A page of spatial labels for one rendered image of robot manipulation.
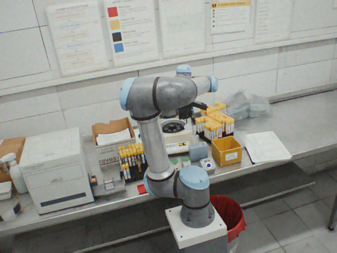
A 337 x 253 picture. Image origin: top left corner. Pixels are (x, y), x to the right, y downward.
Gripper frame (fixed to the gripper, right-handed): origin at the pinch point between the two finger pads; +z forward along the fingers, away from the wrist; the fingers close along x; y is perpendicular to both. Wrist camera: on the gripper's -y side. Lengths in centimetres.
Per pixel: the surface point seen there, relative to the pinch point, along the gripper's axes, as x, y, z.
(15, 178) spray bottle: -1, 97, 10
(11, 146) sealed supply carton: -24, 102, 3
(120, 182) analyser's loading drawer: 11.7, 42.5, 16.9
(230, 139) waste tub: -2.1, -23.3, 12.9
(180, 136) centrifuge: -13.0, 3.9, 11.0
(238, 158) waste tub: 10.7, -22.7, 18.1
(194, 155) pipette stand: 2.0, 0.0, 15.8
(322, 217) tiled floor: -5, -108, 108
